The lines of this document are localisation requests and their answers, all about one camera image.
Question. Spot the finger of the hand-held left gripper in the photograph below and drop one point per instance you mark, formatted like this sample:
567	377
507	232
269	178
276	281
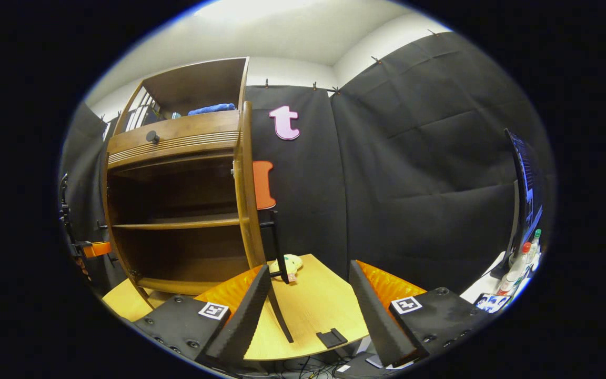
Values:
98	249

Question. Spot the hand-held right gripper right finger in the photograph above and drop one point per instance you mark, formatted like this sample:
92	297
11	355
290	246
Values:
376	321

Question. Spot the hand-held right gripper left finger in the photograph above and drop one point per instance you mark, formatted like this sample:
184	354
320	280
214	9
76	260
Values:
240	326

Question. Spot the wooden shoe cabinet door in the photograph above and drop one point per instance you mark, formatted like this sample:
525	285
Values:
248	200

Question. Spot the wooden double-door shoe cabinet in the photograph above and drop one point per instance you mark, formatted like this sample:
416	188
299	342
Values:
187	129

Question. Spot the thin black bar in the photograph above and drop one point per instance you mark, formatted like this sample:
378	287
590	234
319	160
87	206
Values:
282	318

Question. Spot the yellow plush toy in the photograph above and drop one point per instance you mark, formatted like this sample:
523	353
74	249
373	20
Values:
290	263

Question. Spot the wooden inner shelf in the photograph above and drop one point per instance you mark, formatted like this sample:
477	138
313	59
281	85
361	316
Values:
177	223

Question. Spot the blue printed card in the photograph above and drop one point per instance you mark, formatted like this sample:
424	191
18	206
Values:
492	302

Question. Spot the black round drawer knob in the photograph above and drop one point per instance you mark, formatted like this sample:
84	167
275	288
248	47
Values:
152	137

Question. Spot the black backdrop cloth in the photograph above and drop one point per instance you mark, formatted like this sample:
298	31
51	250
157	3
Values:
418	184

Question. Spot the red capped clear bottle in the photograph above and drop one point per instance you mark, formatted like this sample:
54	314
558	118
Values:
513	273

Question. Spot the wooden ribbed drawer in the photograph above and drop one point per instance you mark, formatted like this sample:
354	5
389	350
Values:
192	131

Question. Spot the green capped clear bottle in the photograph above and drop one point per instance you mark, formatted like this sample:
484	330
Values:
534	245

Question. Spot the blue cloth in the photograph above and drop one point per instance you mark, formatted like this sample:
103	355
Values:
211	109

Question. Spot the computer monitor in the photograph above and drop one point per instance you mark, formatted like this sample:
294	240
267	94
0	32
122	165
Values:
525	195

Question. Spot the small black bracket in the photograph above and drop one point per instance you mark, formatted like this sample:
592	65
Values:
332	338

